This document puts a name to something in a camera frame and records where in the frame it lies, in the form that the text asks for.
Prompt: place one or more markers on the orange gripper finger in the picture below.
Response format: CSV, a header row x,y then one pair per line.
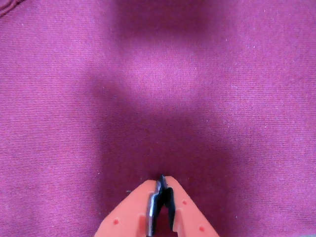
x,y
128,214
190,214

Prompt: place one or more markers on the dark red cloth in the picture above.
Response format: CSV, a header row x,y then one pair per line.
x,y
158,93

